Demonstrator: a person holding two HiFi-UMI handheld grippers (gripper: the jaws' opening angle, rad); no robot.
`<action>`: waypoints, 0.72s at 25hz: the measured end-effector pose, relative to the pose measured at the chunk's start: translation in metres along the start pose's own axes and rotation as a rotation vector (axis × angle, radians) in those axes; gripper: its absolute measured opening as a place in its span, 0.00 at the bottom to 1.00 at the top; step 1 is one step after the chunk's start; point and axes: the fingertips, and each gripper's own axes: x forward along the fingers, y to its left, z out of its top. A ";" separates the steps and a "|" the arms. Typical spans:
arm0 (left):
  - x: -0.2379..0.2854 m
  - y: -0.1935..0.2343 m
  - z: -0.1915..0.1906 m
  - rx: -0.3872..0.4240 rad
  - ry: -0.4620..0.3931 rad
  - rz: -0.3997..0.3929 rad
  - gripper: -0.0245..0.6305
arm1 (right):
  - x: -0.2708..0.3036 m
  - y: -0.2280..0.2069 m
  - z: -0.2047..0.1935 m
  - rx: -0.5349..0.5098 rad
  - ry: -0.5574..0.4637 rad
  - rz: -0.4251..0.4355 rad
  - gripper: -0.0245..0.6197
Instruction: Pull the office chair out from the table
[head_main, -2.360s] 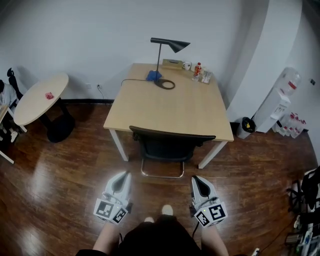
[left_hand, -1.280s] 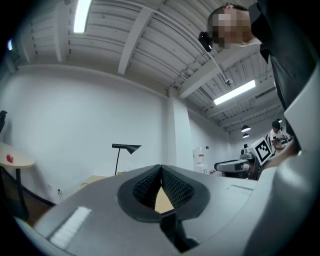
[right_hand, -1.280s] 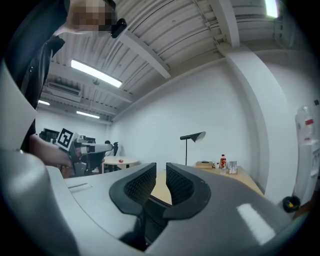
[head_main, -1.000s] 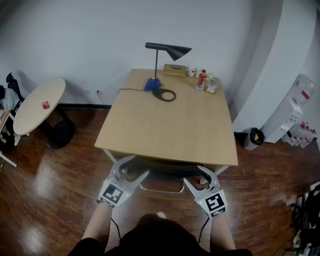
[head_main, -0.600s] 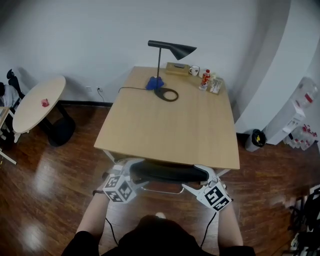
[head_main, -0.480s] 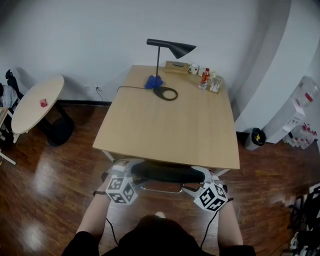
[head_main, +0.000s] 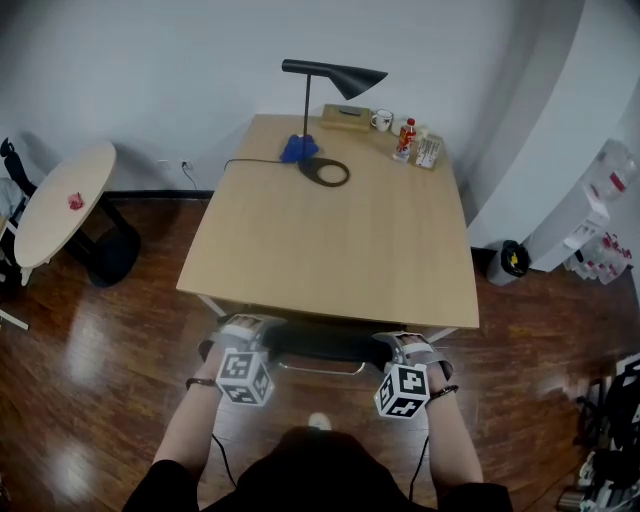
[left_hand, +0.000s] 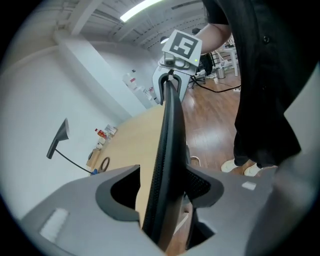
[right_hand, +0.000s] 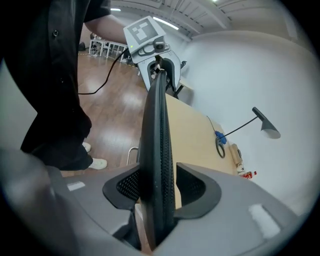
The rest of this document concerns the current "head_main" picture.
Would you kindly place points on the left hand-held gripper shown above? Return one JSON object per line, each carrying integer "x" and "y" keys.
{"x": 245, "y": 377}

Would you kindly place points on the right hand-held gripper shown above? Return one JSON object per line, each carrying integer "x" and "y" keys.
{"x": 405, "y": 392}

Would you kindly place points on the black mesh chair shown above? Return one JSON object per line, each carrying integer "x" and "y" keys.
{"x": 325, "y": 345}

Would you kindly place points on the person's left forearm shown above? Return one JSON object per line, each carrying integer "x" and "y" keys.
{"x": 185, "y": 435}

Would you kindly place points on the person's right forearm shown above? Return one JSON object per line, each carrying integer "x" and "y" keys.
{"x": 452, "y": 440}

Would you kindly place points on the black headrest office chair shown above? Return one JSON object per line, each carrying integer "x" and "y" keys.
{"x": 17, "y": 167}

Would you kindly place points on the dark right wrist band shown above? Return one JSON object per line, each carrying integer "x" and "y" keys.
{"x": 444, "y": 392}

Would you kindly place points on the dark wrist band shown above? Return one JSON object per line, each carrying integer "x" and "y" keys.
{"x": 200, "y": 383}
{"x": 444, "y": 392}

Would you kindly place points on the dark left wrist band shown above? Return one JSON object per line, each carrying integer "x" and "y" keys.
{"x": 200, "y": 383}

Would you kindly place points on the person's white shoe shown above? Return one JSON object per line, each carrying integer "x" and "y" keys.
{"x": 320, "y": 421}

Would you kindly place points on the light wooden desk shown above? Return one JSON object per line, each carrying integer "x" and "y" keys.
{"x": 325, "y": 240}

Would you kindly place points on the grey waste bin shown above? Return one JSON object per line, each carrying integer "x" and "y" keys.
{"x": 507, "y": 265}

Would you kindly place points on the person's black shirt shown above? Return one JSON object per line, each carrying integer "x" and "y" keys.
{"x": 320, "y": 475}

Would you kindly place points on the blue cloth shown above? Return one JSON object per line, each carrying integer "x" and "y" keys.
{"x": 297, "y": 147}

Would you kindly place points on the white water dispenser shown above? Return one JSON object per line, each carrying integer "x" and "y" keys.
{"x": 570, "y": 235}

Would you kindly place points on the red label drink bottle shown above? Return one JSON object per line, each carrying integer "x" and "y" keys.
{"x": 405, "y": 142}

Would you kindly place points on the row of clear water jugs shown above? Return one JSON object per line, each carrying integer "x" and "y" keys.
{"x": 600, "y": 262}

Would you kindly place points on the small red object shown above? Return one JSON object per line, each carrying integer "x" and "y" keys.
{"x": 76, "y": 201}

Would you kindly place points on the steel tumbler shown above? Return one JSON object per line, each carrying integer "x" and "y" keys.
{"x": 574, "y": 498}

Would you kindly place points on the round wooden table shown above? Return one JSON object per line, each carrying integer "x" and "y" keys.
{"x": 65, "y": 200}

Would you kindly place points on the white mug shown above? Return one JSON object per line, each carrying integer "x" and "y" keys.
{"x": 382, "y": 121}

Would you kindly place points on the wooden tissue box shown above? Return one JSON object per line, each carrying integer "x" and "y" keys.
{"x": 345, "y": 117}

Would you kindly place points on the white metal rack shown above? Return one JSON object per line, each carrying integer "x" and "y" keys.
{"x": 615, "y": 482}

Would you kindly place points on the clear dispenser water jug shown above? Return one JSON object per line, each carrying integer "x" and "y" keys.
{"x": 615, "y": 170}

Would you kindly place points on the black desk lamp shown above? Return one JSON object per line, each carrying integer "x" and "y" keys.
{"x": 357, "y": 80}

